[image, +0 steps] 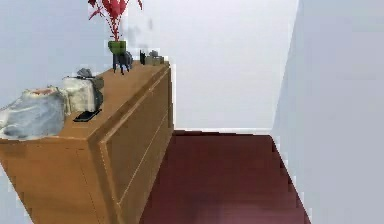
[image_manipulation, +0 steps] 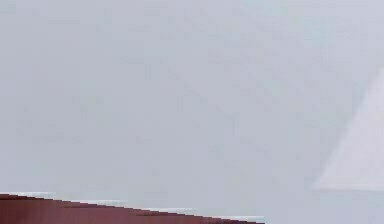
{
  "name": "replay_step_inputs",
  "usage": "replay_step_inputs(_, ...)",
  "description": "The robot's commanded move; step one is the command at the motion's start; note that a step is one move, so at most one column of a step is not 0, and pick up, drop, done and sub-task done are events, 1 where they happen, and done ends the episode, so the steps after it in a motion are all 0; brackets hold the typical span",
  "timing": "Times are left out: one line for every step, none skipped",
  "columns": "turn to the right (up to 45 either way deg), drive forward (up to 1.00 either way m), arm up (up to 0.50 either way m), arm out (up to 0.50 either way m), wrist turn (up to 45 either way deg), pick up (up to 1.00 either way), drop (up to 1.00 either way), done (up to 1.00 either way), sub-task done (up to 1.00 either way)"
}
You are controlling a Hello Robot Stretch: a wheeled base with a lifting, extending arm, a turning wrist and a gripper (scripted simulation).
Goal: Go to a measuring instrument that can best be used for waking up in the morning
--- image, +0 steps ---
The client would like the red plant in green pot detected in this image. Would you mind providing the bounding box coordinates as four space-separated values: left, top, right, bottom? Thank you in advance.
87 0 144 56

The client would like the dark blue grey figurine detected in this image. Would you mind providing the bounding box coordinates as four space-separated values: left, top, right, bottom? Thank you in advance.
112 50 134 76

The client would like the grey blue marbled lump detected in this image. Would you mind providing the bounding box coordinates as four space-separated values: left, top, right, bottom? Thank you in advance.
0 86 68 140

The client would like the flat black phone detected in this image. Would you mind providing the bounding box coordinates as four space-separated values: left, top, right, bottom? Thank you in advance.
72 108 103 123

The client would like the white marbled block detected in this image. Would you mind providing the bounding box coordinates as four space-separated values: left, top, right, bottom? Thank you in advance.
61 76 98 114

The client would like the brown wooden chest of drawers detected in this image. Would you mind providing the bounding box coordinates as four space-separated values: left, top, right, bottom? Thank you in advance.
0 60 175 224

